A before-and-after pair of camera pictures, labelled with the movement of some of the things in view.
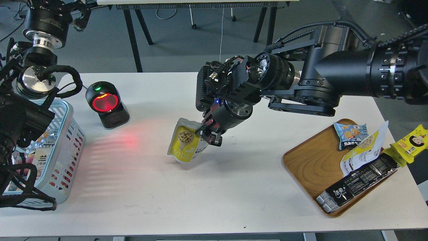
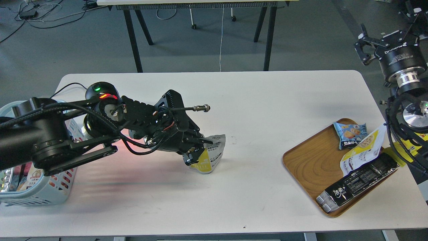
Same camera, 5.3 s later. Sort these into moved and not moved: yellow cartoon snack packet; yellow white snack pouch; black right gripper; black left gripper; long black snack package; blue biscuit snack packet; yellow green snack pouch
Moved: black left gripper; yellow green snack pouch; black right gripper
Not moved: yellow cartoon snack packet; yellow white snack pouch; blue biscuit snack packet; long black snack package
